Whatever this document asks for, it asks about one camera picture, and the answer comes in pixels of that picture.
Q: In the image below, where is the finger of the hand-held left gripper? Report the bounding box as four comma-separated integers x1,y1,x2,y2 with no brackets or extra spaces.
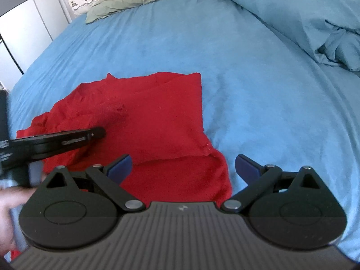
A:
8,127,106,158

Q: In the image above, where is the red cloth garment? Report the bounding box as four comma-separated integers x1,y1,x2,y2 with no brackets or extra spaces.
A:
10,72,233,263

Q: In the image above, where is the white wardrobe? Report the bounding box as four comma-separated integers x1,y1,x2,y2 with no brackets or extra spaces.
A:
0,0,72,90

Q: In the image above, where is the green pillow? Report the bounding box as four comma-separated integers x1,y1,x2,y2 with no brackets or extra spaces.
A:
85,0,179,24

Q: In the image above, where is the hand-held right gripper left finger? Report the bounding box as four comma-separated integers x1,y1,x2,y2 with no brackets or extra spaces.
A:
45,154,146,211

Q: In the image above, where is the blue bed sheet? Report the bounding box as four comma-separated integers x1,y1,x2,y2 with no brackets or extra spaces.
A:
6,0,360,262

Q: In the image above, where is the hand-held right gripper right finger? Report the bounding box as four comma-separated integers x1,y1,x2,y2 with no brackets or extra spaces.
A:
221,154,323,213

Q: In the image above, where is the blue duvet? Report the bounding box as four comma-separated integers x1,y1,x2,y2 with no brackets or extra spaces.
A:
177,0,360,72

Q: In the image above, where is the person's left hand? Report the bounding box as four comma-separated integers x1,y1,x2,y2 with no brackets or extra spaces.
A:
0,174,48,259

